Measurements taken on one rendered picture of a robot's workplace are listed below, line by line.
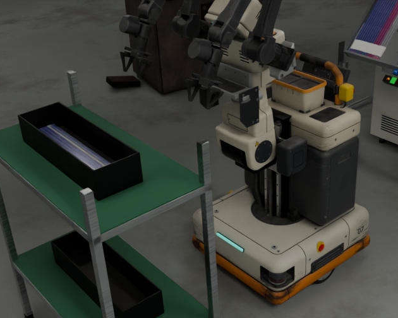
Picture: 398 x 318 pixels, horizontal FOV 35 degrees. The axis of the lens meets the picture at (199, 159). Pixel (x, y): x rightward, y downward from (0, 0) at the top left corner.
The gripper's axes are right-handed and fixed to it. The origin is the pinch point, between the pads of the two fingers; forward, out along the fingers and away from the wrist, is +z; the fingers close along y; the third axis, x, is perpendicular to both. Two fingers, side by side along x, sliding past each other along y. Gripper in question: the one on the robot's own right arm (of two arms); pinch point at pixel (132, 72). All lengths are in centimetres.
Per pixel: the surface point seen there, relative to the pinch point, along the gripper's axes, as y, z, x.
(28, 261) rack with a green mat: -20, 92, -13
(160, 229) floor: -40, 87, 76
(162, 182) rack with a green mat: 53, 27, -16
